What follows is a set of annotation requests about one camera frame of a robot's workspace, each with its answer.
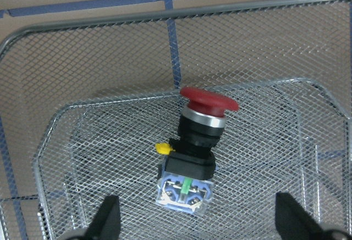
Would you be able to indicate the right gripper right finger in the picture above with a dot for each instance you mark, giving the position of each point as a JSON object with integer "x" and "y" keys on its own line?
{"x": 293, "y": 222}

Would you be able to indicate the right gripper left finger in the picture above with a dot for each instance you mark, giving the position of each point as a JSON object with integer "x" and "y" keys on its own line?
{"x": 106, "y": 222}

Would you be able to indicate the red emergency stop button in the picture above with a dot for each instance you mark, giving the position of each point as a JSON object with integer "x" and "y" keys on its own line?
{"x": 186, "y": 172}

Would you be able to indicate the metal wire mesh shelf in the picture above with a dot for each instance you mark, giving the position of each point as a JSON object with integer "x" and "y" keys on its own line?
{"x": 84, "y": 102}

